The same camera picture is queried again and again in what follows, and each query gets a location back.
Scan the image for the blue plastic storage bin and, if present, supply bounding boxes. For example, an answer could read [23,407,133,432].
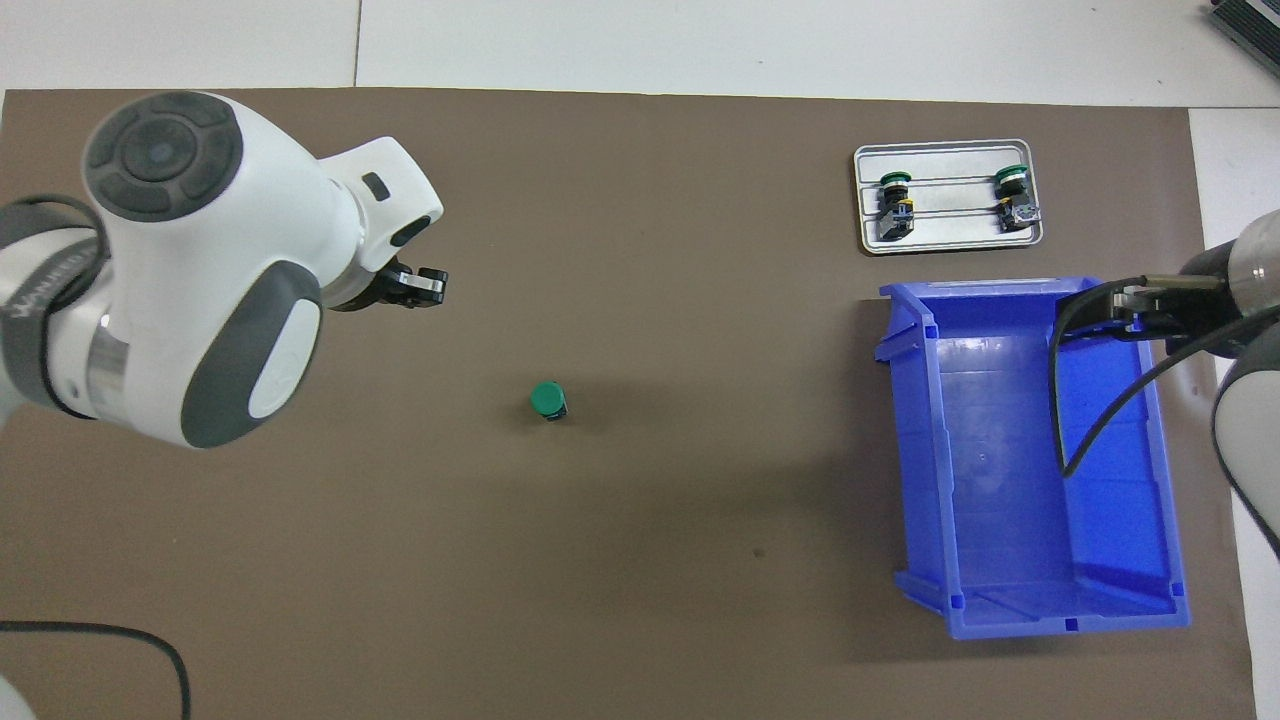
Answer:
[875,276,1193,641]

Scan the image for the brown table mat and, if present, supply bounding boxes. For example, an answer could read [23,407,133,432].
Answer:
[0,88,1259,720]

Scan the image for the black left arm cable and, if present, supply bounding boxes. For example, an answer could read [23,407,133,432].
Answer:
[0,620,193,720]

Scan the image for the green push button silver terminal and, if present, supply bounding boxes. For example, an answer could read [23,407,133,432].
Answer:
[993,164,1042,235]

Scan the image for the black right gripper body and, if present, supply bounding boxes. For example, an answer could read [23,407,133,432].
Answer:
[1178,245,1246,357]

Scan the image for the green push button yellow terminal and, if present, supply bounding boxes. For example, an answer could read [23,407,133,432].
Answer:
[878,171,917,244]

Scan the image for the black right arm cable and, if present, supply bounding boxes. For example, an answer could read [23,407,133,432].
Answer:
[1050,274,1280,479]

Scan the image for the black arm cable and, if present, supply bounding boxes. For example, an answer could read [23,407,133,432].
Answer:
[0,620,193,720]
[1050,274,1280,479]

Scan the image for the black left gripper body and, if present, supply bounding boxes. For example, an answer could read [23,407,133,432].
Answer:
[330,262,401,313]

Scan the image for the grey ribbed metal device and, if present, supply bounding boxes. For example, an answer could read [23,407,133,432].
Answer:
[1205,0,1280,66]

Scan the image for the grey metal tray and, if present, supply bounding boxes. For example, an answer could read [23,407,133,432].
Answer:
[853,139,1045,255]

